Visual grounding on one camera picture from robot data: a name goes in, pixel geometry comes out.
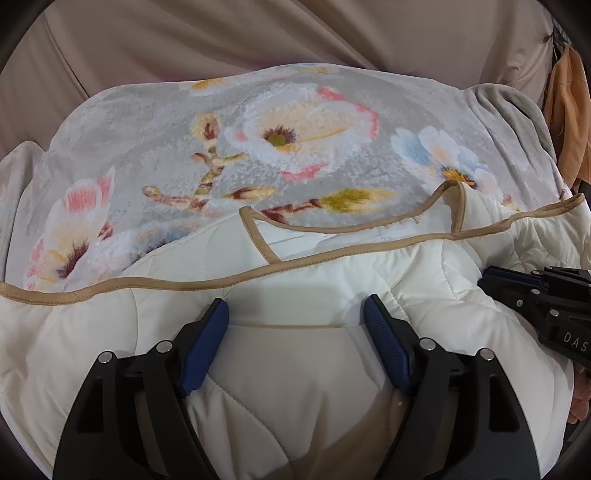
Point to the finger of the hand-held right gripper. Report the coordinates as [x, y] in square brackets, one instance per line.
[517, 273]
[505, 288]

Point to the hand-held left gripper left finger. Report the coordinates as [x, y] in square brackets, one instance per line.
[205, 350]

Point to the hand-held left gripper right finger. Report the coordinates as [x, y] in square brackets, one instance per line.
[385, 346]

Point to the cream quilted jacket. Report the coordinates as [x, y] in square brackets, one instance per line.
[323, 286]

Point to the orange hanging cloth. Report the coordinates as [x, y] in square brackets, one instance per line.
[570, 110]

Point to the grey floral blanket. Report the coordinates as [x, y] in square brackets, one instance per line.
[161, 138]

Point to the beige backdrop sheet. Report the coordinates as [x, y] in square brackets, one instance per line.
[231, 32]

